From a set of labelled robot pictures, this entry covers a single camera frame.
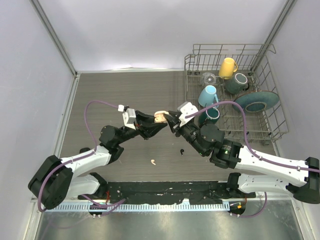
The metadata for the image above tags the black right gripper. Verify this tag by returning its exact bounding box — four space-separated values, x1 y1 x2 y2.
164 110 207 156

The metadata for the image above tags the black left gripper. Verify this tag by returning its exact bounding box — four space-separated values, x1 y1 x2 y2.
115 110 167 145

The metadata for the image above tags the cream earbud charging case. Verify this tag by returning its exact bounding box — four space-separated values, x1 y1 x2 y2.
154 110 169 123

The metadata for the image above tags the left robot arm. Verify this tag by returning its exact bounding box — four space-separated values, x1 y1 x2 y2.
28 108 168 210

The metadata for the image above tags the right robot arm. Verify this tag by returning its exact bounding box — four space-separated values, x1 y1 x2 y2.
164 111 320 204

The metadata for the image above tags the dark teal mug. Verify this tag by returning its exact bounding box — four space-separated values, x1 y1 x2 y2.
198 107 221 126

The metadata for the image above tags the light blue mug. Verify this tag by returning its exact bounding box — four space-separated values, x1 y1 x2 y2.
198 85 219 108

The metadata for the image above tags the clear glass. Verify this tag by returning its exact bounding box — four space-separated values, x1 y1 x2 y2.
200 72 217 87

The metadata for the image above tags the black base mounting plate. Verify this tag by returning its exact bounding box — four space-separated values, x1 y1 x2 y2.
87 181 256 205

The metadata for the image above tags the dark grey-green mug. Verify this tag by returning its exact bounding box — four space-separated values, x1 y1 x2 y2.
224 73 250 95

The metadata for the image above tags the yellow mug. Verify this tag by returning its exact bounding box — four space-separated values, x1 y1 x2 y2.
218 57 239 80

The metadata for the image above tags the blue ceramic plate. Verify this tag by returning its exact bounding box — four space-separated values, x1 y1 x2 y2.
234 90 280 113

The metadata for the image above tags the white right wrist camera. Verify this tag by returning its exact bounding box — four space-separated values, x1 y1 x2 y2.
177 101 198 127

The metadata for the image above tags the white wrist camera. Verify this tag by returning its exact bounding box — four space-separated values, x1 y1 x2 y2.
117 104 137 130
177 101 198 127

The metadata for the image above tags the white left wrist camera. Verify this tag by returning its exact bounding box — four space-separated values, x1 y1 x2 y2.
117 104 137 130

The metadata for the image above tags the metal wire dish rack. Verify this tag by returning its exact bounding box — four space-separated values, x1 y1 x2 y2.
184 43 289 145

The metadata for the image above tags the white slotted cable duct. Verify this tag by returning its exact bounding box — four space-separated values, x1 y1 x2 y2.
48 201 230 213

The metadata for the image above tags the aluminium frame rail left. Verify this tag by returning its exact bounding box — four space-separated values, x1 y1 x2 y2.
49 73 81 157

